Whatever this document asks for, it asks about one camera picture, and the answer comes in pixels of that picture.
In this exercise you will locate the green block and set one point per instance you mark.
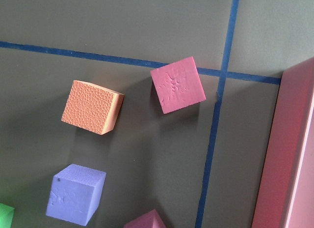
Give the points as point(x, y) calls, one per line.
point(6, 215)

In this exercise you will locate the red block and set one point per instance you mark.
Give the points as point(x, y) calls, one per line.
point(178, 85)

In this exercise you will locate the orange block right side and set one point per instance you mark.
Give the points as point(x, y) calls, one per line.
point(92, 107)

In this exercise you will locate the magenta block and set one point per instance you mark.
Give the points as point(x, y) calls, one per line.
point(147, 220)

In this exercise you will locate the purple block right side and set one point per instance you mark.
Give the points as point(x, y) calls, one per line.
point(75, 194)

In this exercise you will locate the red plastic bin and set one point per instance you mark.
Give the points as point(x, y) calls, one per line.
point(286, 194)

